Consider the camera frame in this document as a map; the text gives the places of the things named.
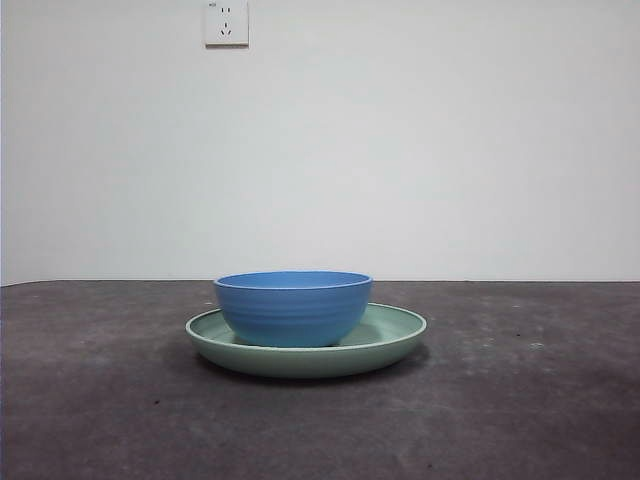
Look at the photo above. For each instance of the blue ribbed bowl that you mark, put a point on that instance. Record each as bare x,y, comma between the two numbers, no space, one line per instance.
295,315

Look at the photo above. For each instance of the pale green plate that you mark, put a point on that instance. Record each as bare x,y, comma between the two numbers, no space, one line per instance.
300,361

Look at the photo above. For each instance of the white wall socket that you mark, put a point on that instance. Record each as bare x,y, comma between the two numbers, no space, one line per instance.
226,25

